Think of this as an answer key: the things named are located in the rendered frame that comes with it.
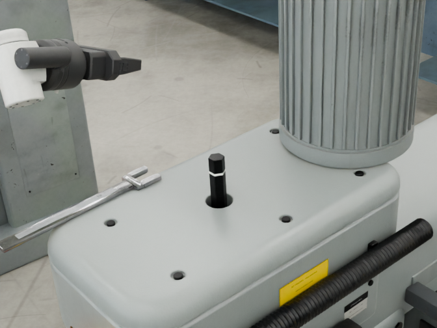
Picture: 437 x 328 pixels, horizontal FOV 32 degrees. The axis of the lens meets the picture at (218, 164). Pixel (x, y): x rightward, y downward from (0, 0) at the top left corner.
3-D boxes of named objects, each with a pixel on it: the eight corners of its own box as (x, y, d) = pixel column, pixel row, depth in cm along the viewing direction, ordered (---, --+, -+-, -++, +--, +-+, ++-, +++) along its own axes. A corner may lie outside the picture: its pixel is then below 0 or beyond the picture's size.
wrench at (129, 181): (7, 258, 94) (6, 252, 93) (-8, 244, 96) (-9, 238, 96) (161, 179, 107) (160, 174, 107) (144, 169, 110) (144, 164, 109)
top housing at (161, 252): (155, 429, 90) (141, 330, 82) (47, 317, 108) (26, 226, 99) (406, 257, 115) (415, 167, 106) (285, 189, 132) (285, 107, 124)
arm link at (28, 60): (43, 106, 134) (-8, 112, 125) (27, 47, 134) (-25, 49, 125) (88, 88, 128) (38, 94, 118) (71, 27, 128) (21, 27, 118)
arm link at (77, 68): (71, 84, 146) (24, 88, 136) (73, 34, 144) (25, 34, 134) (121, 94, 139) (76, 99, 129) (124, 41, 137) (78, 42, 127)
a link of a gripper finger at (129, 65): (137, 72, 144) (116, 74, 139) (138, 55, 144) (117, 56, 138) (144, 73, 143) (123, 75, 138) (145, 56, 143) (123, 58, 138)
